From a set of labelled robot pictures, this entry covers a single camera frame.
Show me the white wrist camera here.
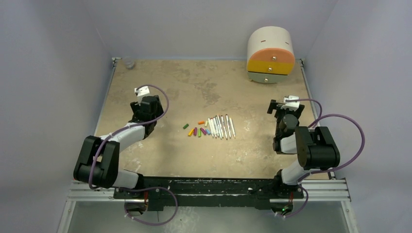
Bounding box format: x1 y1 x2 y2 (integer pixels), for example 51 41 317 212
134 85 151 102
281 95 300 112

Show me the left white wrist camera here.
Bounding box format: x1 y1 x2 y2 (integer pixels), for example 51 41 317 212
134 85 151 102

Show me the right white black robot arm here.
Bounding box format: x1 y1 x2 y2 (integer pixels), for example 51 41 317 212
267 96 340 198

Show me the dark green cap marker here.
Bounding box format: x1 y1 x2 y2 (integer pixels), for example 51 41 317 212
225 114 232 138

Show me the clear plastic cup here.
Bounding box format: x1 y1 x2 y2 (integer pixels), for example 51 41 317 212
122 57 135 70

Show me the round three-drawer cabinet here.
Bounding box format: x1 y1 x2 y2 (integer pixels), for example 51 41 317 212
246 26 295 83

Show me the purple cap marker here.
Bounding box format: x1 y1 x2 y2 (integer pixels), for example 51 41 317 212
220 116 228 140

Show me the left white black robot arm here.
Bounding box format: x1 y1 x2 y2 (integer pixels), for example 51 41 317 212
73 95 164 199

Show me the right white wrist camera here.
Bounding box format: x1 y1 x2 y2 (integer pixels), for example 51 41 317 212
281 95 300 112

